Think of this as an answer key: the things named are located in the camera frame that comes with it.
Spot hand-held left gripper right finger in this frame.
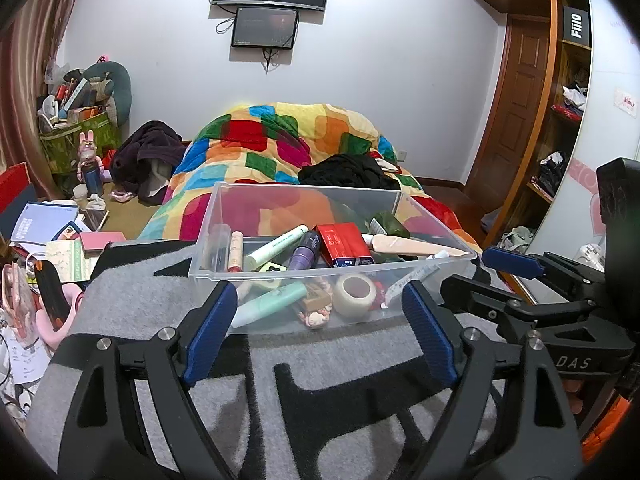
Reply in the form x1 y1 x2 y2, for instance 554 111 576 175
401 280 583 480

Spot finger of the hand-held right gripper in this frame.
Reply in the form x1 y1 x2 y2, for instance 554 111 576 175
481 246 608 291
439 274 538 333

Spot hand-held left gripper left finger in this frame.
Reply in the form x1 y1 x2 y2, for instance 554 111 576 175
65 282 238 480

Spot striped white tube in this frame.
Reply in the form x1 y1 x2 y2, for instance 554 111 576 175
382 250 451 311

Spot mint green bottle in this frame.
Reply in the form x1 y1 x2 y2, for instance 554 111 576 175
230 280 308 329

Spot red lip gloss tube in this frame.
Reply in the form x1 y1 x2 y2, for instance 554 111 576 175
227 231 244 274

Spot green patterned packet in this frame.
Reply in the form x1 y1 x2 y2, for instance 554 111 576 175
250 261 286 291

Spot beige tube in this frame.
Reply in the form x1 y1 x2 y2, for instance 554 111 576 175
361 232 468 257

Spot tape roll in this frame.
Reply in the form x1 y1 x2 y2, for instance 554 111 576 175
332 274 377 318

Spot light green tube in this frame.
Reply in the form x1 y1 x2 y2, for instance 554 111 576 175
244 225 310 270

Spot dark green bottle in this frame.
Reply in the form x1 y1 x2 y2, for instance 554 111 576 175
369 211 412 240

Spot clear plastic box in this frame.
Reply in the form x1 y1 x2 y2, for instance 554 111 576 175
189 181 478 333

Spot purple bottle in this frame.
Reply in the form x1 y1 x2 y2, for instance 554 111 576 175
289 230 322 271

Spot person's right hand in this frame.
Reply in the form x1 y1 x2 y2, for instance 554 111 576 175
562 377 593 413

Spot pink hair accessory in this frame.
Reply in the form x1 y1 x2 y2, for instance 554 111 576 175
297 305 333 330

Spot small brown packet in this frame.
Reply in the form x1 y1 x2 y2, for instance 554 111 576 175
300 282 333 313

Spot grey black blanket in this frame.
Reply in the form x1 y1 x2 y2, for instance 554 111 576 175
25 240 506 480

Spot pink curved stand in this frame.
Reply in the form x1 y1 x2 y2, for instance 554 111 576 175
35 282 87 348

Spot pink notebook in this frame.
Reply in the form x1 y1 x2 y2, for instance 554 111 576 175
79 231 127 251

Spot green notebook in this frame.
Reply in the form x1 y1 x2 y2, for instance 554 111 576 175
45 239 101 283

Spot black orange object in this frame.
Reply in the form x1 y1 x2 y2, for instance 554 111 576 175
34 260 71 333

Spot wooden door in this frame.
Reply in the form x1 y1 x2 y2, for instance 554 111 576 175
465 12 556 206

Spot black garment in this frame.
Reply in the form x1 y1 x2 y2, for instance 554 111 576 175
298 152 401 191

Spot white paper sheets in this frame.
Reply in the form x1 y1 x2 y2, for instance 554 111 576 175
0 327 53 386

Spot dark clothes pile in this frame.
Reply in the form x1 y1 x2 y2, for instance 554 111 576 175
109 121 187 206

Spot pink transparent bag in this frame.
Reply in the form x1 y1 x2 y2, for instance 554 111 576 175
1 264 38 346

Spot blue white book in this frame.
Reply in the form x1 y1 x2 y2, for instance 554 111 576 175
10 202 81 246

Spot colourful patchwork blanket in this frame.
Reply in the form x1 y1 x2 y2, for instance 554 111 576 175
137 102 483 256

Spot pink rabbit bottle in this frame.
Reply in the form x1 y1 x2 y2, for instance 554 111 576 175
76 130 108 196

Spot white sliding wardrobe door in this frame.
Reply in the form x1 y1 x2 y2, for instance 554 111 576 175
520 0 640 306

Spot wooden wardrobe shelf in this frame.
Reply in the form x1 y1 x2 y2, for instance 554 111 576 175
455 0 596 311

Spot green storage basket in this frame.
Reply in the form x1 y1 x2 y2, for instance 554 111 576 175
39 110 123 176

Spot large red box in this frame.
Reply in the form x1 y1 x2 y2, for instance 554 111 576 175
0 162 31 216

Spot black printed box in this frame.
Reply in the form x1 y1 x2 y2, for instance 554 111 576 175
560 4 592 50

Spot grey neck pillow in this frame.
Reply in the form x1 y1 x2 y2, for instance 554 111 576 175
82 61 133 128

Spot small black monitor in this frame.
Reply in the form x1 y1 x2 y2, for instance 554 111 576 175
231 6 300 50

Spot brown curtain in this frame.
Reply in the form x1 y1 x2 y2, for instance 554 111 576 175
0 0 96 171

